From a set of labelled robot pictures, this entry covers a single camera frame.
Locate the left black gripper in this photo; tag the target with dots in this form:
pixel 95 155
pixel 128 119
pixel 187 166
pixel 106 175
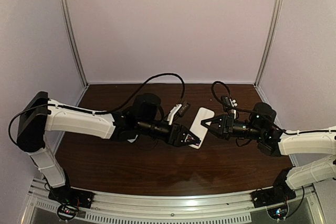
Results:
pixel 174 134

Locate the left aluminium frame post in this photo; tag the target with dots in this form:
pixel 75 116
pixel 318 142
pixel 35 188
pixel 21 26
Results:
pixel 72 42

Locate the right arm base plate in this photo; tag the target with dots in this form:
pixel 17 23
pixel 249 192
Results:
pixel 270 196

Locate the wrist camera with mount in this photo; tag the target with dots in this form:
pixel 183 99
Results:
pixel 177 111
pixel 229 106

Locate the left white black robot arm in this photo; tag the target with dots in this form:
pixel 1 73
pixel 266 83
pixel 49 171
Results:
pixel 144 117

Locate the right aluminium frame post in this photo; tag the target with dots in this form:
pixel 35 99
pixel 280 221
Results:
pixel 276 11

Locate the white remote control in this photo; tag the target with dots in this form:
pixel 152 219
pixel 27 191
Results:
pixel 196 127

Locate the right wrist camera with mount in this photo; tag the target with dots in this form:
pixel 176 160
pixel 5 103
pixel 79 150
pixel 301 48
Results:
pixel 229 106

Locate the aluminium frame post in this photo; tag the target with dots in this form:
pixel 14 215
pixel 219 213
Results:
pixel 276 11
pixel 72 42

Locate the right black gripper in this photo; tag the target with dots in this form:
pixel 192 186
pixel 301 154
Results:
pixel 228 125

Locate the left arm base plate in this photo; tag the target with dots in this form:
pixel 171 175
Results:
pixel 71 196

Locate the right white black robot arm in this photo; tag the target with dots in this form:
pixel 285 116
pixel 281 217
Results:
pixel 276 142

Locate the white battery cover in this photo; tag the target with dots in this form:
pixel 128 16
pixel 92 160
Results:
pixel 132 140

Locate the front aluminium rail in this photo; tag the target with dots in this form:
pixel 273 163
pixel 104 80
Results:
pixel 221 208

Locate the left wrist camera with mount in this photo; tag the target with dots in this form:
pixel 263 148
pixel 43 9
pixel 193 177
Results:
pixel 177 111

